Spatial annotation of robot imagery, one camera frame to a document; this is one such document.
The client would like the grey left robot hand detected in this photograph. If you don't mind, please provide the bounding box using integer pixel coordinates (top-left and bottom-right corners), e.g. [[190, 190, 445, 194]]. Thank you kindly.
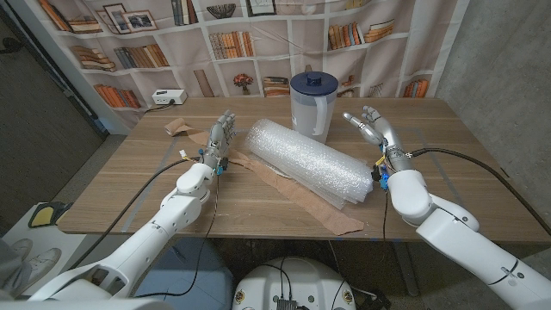
[[201, 109, 237, 170]]

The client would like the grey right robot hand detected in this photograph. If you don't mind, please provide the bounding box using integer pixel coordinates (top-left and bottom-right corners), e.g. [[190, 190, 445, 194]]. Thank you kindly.
[[343, 105, 417, 174]]

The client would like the translucent pitcher with navy lid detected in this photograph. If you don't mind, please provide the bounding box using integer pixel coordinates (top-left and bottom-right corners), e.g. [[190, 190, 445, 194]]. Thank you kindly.
[[289, 71, 339, 145]]

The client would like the tan adhesive wrap strip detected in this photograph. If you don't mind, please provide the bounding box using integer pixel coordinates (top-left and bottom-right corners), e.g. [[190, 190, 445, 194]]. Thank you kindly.
[[164, 117, 365, 237]]

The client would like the clear bubble wrap roll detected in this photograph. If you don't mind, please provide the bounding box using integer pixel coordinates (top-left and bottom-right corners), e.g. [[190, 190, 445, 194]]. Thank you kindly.
[[244, 118, 375, 210]]

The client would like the white power strip box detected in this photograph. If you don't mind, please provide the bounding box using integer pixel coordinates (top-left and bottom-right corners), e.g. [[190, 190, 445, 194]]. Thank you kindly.
[[152, 89, 189, 106]]

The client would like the printed bookshelf backdrop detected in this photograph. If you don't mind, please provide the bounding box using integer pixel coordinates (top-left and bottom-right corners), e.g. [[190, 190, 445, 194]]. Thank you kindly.
[[8, 0, 470, 130]]

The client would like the grey metal table leg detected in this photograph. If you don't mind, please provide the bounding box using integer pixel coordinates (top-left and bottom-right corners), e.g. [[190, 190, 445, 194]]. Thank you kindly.
[[393, 240, 421, 297]]

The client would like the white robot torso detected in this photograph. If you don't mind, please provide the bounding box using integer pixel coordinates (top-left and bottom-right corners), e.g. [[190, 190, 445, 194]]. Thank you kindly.
[[231, 257, 357, 310]]

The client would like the yellow and black pad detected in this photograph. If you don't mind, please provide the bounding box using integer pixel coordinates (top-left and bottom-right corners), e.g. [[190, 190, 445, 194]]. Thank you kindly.
[[28, 201, 73, 229]]

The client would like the white sneaker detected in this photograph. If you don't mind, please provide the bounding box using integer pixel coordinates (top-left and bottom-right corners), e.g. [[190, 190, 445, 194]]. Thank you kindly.
[[8, 238, 34, 262], [19, 247, 63, 288]]

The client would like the person in grey clothing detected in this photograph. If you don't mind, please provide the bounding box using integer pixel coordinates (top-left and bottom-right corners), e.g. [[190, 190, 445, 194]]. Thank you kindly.
[[0, 239, 22, 298]]

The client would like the black power strip cord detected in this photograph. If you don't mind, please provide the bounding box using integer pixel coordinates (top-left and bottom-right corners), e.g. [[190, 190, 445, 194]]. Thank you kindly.
[[144, 99, 176, 114]]

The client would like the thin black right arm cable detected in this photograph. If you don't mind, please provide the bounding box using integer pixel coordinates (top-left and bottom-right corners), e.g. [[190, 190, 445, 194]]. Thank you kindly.
[[381, 189, 389, 242]]

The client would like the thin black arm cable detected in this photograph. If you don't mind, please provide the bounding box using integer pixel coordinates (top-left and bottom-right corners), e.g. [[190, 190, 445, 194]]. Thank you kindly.
[[381, 189, 389, 242], [135, 171, 220, 299]]

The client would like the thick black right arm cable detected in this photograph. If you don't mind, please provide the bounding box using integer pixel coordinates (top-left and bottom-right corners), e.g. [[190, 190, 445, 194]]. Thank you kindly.
[[406, 147, 551, 236]]

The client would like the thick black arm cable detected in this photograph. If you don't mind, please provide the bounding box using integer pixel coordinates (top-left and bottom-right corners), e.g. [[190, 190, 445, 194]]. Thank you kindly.
[[406, 147, 551, 236], [68, 157, 203, 270]]

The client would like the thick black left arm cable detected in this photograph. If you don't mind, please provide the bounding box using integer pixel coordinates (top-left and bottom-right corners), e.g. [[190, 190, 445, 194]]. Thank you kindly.
[[68, 157, 203, 270]]

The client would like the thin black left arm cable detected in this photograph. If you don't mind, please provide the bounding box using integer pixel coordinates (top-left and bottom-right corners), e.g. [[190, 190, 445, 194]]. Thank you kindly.
[[135, 171, 220, 299]]

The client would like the black torso cable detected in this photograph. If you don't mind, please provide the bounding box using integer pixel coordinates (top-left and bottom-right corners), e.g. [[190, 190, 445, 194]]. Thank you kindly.
[[253, 257, 294, 302]]

